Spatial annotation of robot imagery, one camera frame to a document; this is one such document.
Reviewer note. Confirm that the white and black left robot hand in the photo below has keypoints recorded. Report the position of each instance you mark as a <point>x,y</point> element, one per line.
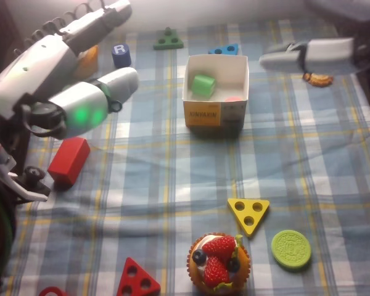
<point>43,66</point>

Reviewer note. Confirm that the green cube block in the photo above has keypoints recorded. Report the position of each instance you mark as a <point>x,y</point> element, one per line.
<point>203,85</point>

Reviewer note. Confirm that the pink object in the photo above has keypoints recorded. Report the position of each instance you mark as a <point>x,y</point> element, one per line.
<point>233,99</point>

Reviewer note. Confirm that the blue cylinder with letter R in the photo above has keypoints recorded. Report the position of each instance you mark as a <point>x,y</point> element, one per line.
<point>121,55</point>

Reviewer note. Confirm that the white and orange paper box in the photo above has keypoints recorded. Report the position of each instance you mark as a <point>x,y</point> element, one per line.
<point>203,115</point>

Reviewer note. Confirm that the orange block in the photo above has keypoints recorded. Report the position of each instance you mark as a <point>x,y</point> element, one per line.
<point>87,63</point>

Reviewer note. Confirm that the red cuboid block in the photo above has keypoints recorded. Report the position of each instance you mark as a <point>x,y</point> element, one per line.
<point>68,161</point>

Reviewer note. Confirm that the green triangle block with peg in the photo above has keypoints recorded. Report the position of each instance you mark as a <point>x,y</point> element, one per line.
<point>168,42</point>

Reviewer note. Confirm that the blue plaid tablecloth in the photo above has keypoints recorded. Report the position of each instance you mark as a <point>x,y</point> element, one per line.
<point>172,172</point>

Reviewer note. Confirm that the blue triangle block with holes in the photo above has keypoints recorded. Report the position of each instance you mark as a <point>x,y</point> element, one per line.
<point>224,50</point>

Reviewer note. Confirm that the red triangle block with holes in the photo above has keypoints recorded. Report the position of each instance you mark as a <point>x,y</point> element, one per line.
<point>135,279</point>

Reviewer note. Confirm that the yellow triangle block with holes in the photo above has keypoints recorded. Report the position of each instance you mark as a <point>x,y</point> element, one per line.
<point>249,212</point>

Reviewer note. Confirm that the toy fruit tart with strawberries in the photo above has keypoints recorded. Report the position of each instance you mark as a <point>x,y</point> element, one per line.
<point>219,262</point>

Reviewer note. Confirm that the brown toy pastry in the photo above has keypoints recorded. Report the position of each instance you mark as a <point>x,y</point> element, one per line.
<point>318,79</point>

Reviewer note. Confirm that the green toy sandwich cookie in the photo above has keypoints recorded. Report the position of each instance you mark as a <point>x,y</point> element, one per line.
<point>291,250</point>

